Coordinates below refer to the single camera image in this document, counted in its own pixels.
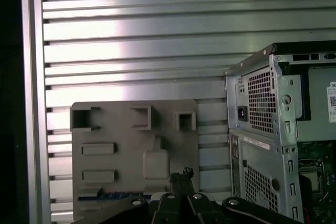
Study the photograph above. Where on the green motherboard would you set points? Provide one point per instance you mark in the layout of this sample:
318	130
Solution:
328	203

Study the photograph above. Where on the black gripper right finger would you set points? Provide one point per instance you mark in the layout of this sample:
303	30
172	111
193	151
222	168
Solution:
199	208

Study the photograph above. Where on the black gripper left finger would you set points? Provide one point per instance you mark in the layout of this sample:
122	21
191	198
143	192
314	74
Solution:
168	208

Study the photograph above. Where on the grey parts rack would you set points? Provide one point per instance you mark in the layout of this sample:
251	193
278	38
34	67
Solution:
126	140

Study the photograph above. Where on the grey power supply unit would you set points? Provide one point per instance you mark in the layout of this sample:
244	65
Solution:
317	98

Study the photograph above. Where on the silver CPU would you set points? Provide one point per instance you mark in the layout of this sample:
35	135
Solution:
312	183

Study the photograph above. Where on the black open PC case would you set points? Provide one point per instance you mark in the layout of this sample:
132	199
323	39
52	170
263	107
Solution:
286	103

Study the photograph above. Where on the blue RAM stick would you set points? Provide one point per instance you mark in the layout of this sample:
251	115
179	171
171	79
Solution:
113	196

